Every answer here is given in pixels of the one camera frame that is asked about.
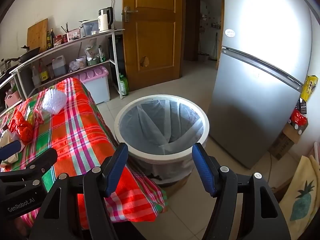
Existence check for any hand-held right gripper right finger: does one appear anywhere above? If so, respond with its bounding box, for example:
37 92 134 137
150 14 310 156
192 142 292 240

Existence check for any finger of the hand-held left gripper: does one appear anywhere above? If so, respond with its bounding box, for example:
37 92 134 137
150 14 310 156
0 147 58 188
0 140 22 161

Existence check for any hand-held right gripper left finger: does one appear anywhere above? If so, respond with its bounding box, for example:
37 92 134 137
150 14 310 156
29 142 129 240

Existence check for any white snack packet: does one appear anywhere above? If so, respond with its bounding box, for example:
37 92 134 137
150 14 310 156
0 130 20 167

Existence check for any red plastic wrapper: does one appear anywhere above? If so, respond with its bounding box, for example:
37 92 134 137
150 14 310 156
9 110 34 144

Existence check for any white round trash can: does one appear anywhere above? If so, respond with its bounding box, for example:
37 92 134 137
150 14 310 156
114 94 210 187

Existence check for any yellow snack packet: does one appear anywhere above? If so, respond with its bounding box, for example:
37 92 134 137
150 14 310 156
24 105 34 125

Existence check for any white foam fruit net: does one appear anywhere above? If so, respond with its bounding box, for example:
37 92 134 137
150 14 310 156
42 88 67 114

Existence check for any translucent trash bag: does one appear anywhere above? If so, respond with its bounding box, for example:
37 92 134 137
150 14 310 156
120 99 204 183

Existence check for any plaid tablecloth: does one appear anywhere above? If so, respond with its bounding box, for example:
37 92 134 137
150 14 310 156
0 77 168 230

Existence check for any yellow-labelled bottle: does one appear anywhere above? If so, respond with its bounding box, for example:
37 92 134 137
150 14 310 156
39 59 49 83

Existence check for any stainless steel pot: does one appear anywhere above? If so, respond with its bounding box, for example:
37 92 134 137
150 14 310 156
0 58 13 75

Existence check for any cardboard box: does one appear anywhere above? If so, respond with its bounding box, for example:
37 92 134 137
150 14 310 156
269 124 304 160

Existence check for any pink-lidded storage box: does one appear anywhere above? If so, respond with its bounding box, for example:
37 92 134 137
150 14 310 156
72 66 111 105

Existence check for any dark liquid plastic jug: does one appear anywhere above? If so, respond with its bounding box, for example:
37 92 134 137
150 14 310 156
52 55 67 77

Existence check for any black wok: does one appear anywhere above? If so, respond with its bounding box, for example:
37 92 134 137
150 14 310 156
11 45 41 63

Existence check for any pineapple print towel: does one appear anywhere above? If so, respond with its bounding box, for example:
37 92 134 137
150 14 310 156
279 155 320 230

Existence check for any silver refrigerator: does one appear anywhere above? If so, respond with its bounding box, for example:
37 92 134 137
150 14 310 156
207 0 313 170

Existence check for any red plastic bag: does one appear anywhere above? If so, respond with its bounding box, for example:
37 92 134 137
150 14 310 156
291 110 308 127

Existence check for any metal shelf rack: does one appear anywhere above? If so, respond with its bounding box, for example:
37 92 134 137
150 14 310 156
10 29 125 100

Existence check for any wooden cutting board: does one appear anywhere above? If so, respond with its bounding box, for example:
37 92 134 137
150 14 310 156
27 18 48 52

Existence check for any printed food bag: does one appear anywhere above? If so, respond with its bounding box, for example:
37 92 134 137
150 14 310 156
85 45 99 62

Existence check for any pink utensil holder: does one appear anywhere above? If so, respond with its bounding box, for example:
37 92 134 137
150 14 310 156
67 28 81 42

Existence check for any wooden door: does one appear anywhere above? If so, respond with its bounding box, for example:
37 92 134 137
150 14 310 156
122 0 184 92

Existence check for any yellow box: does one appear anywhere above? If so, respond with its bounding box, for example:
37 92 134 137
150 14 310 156
300 74 318 102

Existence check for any clear plastic container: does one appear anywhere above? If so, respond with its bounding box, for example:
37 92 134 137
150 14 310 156
81 20 99 36

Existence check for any white electric kettle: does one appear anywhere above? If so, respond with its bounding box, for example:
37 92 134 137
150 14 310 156
98 7 115 32

